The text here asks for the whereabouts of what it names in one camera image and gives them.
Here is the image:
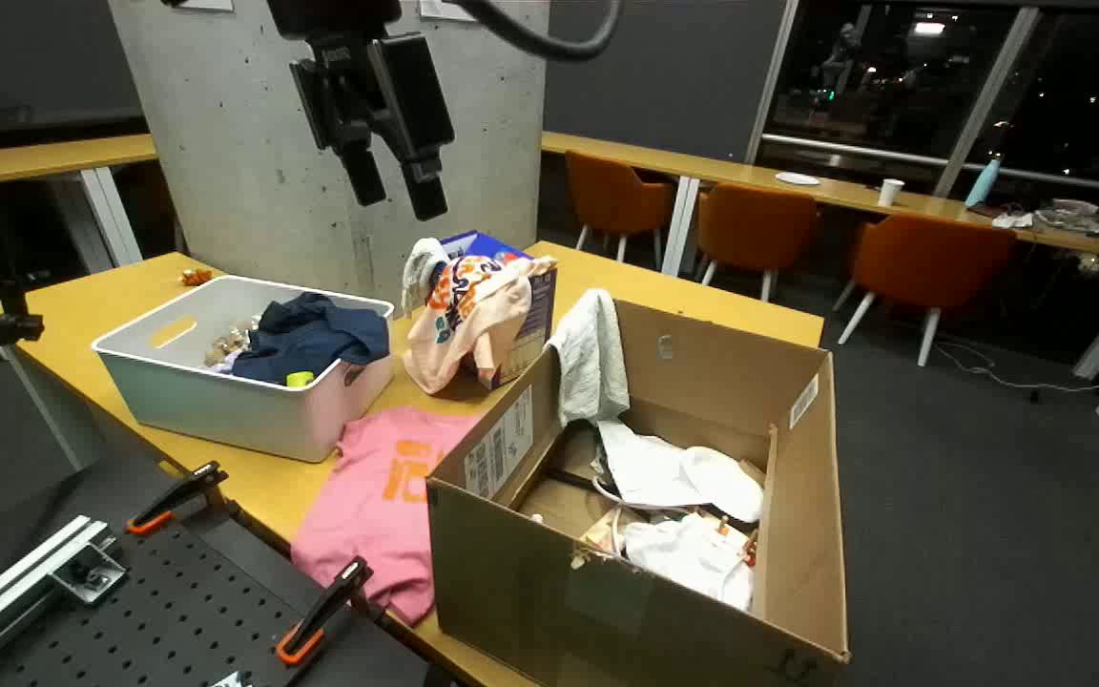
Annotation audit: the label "aluminium rail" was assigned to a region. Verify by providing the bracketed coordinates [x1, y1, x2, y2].
[0, 516, 125, 625]

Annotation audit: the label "large cardboard box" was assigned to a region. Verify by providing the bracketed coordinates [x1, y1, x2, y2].
[427, 303, 851, 687]

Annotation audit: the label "peach printed t-shirt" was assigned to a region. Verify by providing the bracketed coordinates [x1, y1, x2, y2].
[402, 238, 535, 392]

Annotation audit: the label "orange-handled clamp back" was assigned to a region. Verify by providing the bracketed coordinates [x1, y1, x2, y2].
[125, 462, 228, 539]

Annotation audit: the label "navy blue garment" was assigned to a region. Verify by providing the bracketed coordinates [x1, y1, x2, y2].
[228, 296, 388, 382]

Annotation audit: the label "white cup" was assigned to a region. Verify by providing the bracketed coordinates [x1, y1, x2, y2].
[879, 181, 904, 208]

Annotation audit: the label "teal water bottle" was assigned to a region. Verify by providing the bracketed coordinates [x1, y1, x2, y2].
[963, 153, 1002, 210]

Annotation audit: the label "orange-handled clamp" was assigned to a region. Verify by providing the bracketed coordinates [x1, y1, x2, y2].
[125, 462, 228, 539]
[275, 558, 375, 667]

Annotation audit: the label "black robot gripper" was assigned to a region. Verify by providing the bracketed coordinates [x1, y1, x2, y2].
[266, 0, 453, 222]

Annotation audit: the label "pink t-shirt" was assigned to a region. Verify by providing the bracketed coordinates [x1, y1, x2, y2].
[290, 409, 472, 621]

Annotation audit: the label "long wooden counter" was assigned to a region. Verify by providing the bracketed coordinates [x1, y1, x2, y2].
[542, 132, 1099, 382]

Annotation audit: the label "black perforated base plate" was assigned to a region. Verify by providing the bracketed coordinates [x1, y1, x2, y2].
[0, 462, 427, 687]

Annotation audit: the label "blue box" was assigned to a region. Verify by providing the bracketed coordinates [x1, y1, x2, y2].
[427, 230, 558, 385]

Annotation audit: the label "orange-handled clamp front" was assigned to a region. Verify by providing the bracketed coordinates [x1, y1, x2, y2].
[275, 558, 375, 667]

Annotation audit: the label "beige items in bin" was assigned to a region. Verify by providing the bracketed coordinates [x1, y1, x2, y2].
[201, 326, 250, 372]

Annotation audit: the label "orange chair middle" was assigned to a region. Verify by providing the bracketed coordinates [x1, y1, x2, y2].
[694, 183, 822, 297]

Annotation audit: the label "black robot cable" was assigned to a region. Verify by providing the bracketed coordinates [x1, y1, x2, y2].
[448, 0, 626, 65]

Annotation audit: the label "orange chair right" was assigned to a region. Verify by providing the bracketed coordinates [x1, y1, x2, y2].
[838, 214, 1014, 363]

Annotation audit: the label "white cloth in carton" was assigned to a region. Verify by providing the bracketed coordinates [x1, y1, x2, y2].
[586, 422, 768, 613]

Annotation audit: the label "white plastic bin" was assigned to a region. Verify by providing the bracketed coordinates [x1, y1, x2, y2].
[90, 275, 394, 462]

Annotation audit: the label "white towel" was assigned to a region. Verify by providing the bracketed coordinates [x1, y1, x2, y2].
[549, 289, 628, 426]

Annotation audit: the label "orange chair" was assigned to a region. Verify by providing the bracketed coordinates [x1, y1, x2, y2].
[694, 183, 822, 297]
[565, 153, 673, 251]
[838, 214, 1014, 363]

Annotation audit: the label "orange chair left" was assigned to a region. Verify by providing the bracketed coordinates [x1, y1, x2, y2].
[565, 153, 673, 251]

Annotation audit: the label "small orange object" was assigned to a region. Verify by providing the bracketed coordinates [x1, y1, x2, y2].
[181, 269, 214, 288]

